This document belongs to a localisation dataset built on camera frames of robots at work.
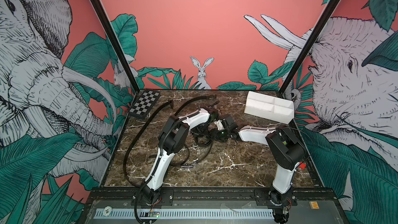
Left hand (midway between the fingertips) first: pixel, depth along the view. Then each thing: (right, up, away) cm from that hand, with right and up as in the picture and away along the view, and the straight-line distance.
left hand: (199, 135), depth 97 cm
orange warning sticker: (+55, -28, -25) cm, 67 cm away
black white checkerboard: (-41, +19, +10) cm, 46 cm away
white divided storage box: (+54, +16, +8) cm, 57 cm away
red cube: (+57, -14, -13) cm, 60 cm away
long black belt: (-36, -19, -18) cm, 45 cm away
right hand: (+5, +1, -5) cm, 7 cm away
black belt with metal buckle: (+9, -3, -4) cm, 10 cm away
